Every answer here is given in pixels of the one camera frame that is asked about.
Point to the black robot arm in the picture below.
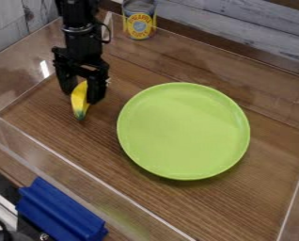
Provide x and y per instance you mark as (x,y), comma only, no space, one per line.
(79,14)

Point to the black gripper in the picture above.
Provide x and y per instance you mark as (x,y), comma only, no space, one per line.
(79,59)

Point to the yellow toy banana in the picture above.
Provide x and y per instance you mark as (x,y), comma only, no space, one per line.
(79,101)

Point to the yellow labelled tin can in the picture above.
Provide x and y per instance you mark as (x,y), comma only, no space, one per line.
(139,18)

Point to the blue plastic clamp block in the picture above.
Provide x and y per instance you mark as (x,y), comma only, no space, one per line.
(66,220)

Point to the clear acrylic enclosure wall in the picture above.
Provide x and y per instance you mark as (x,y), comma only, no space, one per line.
(249,204)

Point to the green round plate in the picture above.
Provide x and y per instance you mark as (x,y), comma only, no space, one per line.
(183,131)

